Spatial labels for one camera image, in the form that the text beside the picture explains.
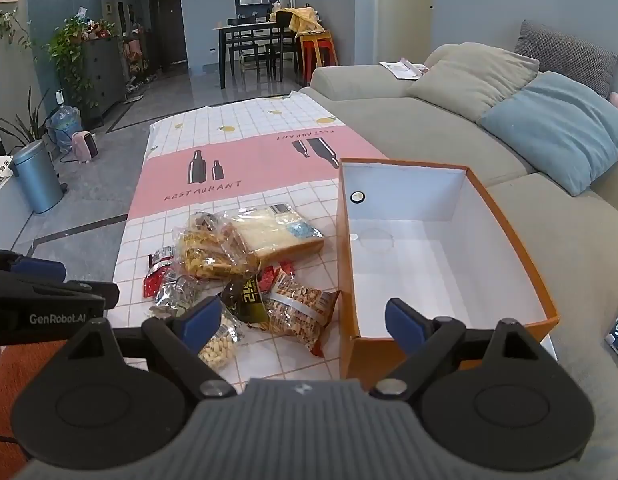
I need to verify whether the light blue cushion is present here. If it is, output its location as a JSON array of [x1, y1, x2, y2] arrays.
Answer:
[[479, 72, 618, 196]]

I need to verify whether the blue water jug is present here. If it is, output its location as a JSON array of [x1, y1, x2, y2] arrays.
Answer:
[[46, 104, 83, 154]]

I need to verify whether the orange white cardboard box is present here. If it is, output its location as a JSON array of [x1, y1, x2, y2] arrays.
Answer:
[[337, 158, 560, 388]]

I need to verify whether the dark dining table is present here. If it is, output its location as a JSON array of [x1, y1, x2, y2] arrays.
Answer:
[[216, 18, 300, 89]]

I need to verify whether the green potted plant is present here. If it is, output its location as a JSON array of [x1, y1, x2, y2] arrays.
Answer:
[[46, 8, 117, 112]]

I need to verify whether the clear bag of puffed snacks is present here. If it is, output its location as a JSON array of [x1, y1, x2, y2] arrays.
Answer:
[[198, 309, 243, 372]]

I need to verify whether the grey cushion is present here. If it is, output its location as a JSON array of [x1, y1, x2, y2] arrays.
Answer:
[[515, 20, 618, 99]]

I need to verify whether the pink white checkered mat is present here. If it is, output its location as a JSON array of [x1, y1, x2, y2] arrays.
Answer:
[[104, 90, 390, 392]]

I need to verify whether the dark grey cabinet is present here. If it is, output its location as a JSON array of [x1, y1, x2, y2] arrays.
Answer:
[[82, 37, 126, 128]]

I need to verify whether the red silver snack bag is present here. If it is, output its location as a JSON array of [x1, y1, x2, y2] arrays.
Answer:
[[143, 246, 175, 298]]

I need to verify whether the yellow cloth on chair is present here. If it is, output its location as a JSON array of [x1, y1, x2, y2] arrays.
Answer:
[[269, 2, 325, 36]]

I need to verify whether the blue metal trash bin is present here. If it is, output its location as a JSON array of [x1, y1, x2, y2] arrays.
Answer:
[[10, 140, 64, 214]]

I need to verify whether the beige cushion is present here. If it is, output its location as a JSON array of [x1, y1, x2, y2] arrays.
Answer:
[[406, 42, 540, 122]]

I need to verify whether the yellow waffle snack bag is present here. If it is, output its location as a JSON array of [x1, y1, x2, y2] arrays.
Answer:
[[175, 211, 259, 281]]

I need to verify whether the pink space heater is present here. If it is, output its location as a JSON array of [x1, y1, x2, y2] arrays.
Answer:
[[71, 130, 98, 162]]

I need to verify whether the magazine on sofa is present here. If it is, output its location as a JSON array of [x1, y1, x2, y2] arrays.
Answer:
[[379, 58, 429, 81]]

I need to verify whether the black yellow snack packet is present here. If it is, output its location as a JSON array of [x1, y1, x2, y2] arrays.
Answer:
[[220, 274, 269, 324]]

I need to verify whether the silver foil snack bag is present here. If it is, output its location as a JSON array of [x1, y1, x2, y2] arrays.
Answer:
[[149, 271, 204, 318]]

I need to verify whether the bagged sliced white bread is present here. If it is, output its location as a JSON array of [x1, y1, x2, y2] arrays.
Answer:
[[230, 203, 324, 266]]

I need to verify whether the orange stool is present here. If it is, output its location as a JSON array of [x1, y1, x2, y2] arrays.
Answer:
[[299, 29, 339, 84]]

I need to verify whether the peanut snack bag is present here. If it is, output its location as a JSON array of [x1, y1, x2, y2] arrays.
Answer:
[[263, 270, 339, 358]]

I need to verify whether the beige fabric sofa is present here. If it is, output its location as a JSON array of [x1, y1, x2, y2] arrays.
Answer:
[[303, 65, 618, 479]]

